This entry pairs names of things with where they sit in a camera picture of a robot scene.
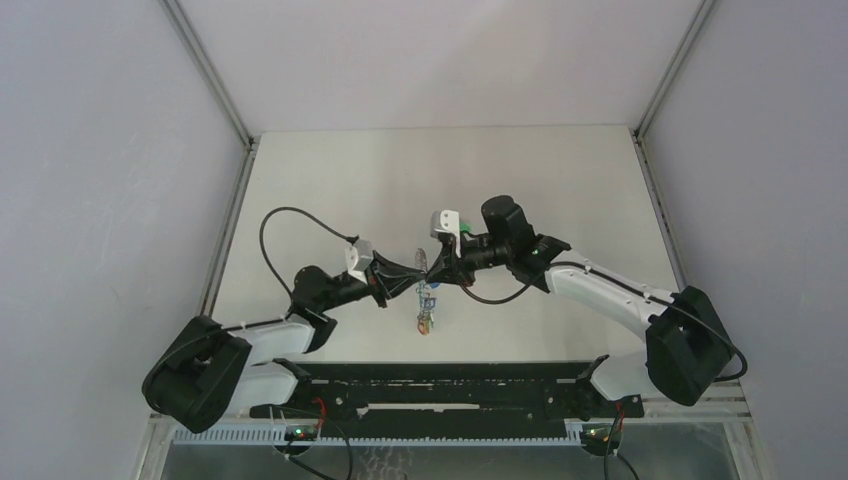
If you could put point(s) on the metal key organiser with rings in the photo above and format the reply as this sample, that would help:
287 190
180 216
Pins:
426 298

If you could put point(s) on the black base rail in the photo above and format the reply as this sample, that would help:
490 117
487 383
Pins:
449 401

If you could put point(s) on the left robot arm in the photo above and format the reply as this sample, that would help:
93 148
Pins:
211 371

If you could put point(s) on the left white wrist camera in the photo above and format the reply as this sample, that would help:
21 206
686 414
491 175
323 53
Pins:
359 256

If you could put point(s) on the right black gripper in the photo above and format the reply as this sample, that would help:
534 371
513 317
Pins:
449 267

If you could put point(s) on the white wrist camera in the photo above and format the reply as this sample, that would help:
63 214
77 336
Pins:
446 228
359 256

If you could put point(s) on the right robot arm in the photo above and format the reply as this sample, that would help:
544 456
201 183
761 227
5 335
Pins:
685 347

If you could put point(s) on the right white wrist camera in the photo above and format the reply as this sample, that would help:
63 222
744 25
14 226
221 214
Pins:
446 228

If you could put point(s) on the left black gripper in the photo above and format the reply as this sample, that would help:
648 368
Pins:
387 279

